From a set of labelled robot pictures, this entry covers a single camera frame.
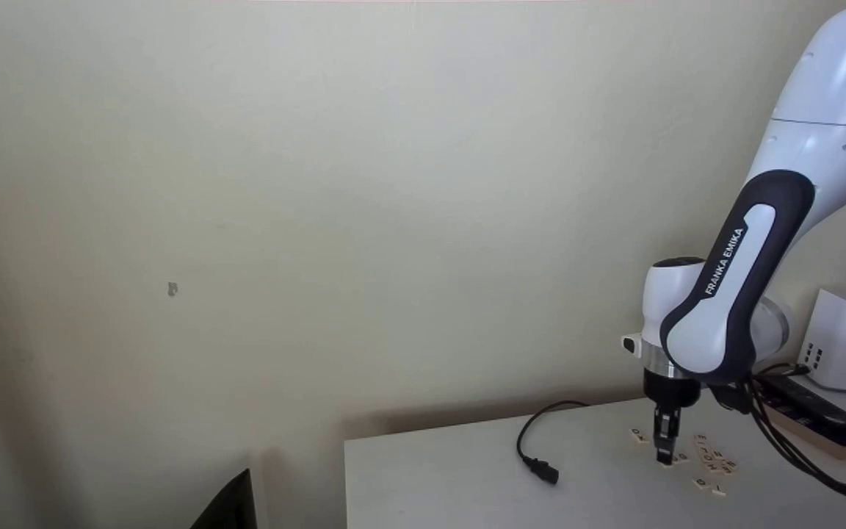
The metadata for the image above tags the dark chair corner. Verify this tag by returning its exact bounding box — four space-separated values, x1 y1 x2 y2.
188 466 257 529

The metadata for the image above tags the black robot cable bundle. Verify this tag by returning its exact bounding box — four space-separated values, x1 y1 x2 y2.
731 375 846 512

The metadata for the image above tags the black power cable with plug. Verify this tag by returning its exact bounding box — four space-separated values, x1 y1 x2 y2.
514 397 592 488

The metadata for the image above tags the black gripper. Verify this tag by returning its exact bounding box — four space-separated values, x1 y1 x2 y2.
640 366 706 466

